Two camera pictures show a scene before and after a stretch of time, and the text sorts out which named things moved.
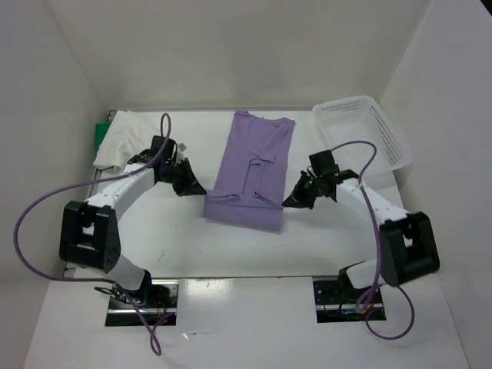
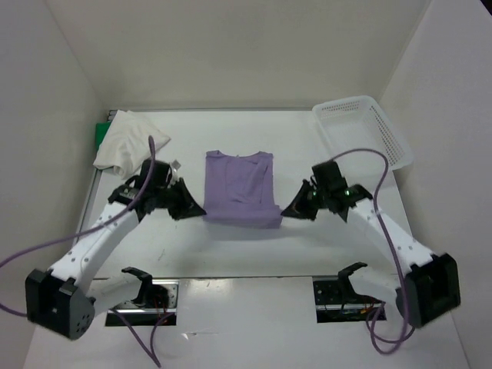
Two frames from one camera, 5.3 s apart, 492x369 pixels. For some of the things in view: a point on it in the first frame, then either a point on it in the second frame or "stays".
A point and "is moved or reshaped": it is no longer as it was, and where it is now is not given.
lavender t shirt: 249,188 is moved or reshaped
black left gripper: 191,185 -> 188,207
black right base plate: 334,305 stays
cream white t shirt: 130,133 stays
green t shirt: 101,130 stays
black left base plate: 160,310 stays
